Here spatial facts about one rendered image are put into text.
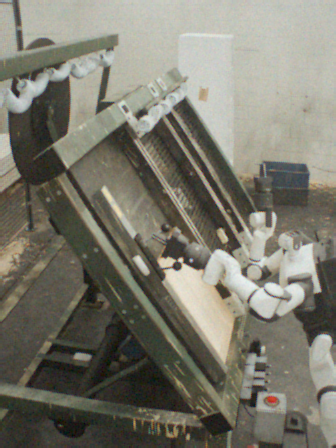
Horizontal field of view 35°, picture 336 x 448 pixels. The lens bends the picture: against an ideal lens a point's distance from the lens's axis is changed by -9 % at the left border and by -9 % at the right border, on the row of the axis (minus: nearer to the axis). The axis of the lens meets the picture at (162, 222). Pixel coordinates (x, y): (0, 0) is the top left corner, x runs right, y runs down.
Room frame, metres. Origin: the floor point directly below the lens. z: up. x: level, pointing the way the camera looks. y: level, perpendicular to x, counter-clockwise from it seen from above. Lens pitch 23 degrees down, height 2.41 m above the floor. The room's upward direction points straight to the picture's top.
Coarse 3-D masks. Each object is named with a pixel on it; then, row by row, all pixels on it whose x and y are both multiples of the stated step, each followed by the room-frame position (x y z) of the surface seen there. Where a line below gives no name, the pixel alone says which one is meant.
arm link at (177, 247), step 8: (176, 232) 1.87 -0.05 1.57; (176, 240) 1.86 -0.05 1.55; (184, 240) 1.87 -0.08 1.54; (168, 248) 1.86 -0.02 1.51; (176, 248) 1.86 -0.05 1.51; (184, 248) 1.85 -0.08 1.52; (192, 248) 1.85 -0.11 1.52; (200, 248) 1.86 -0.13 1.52; (168, 256) 1.87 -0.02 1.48; (176, 256) 1.86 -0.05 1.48; (184, 256) 1.85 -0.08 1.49; (192, 256) 1.83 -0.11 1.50; (184, 264) 1.85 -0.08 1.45; (192, 264) 1.83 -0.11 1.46
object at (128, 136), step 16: (128, 112) 2.49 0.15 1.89; (160, 112) 2.45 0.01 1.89; (128, 128) 2.45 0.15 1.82; (128, 144) 2.44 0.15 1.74; (144, 160) 2.43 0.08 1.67; (144, 176) 2.43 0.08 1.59; (160, 176) 2.45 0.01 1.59; (160, 192) 2.41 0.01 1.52; (176, 208) 2.40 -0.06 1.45; (176, 224) 2.40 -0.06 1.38; (192, 224) 2.43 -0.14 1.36; (192, 240) 2.38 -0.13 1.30; (224, 288) 2.35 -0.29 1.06; (240, 304) 2.36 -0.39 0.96
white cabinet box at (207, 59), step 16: (192, 48) 6.07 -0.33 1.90; (208, 48) 6.03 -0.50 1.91; (224, 48) 6.00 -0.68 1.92; (192, 64) 6.07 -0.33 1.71; (208, 64) 6.03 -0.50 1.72; (224, 64) 6.00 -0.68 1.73; (192, 80) 6.07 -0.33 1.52; (208, 80) 6.03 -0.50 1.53; (224, 80) 6.00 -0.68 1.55; (192, 96) 6.07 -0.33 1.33; (208, 96) 6.03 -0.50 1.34; (224, 96) 6.00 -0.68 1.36; (208, 112) 6.03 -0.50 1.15; (224, 112) 6.00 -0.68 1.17; (208, 128) 6.03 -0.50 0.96; (224, 128) 6.00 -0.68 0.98; (224, 144) 6.00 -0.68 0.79
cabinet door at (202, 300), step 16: (160, 256) 2.11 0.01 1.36; (176, 272) 2.12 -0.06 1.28; (192, 272) 2.25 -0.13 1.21; (176, 288) 2.03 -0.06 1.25; (192, 288) 2.15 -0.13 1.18; (208, 288) 2.30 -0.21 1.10; (192, 304) 2.06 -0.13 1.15; (208, 304) 2.19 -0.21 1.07; (224, 304) 2.33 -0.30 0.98; (208, 320) 2.09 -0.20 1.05; (224, 320) 2.23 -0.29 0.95; (208, 336) 1.99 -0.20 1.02; (224, 336) 2.12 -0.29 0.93; (224, 352) 2.02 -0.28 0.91
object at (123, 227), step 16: (96, 192) 1.97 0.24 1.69; (112, 208) 1.95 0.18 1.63; (128, 224) 1.98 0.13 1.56; (128, 240) 1.94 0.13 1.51; (144, 256) 1.93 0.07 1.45; (160, 288) 1.91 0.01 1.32; (176, 304) 1.90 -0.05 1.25; (192, 320) 1.92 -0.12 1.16; (192, 336) 1.89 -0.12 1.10; (208, 352) 1.87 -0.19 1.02; (224, 368) 1.87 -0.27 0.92
